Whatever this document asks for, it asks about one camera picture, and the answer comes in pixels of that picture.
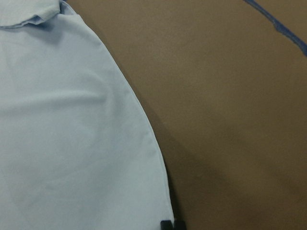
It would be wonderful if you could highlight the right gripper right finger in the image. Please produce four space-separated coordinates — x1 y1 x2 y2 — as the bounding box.
174 220 186 230

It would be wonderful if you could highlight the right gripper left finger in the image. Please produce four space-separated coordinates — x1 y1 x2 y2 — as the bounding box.
160 220 173 230

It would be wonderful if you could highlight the light blue t-shirt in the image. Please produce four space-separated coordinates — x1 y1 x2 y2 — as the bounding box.
0 0 174 230

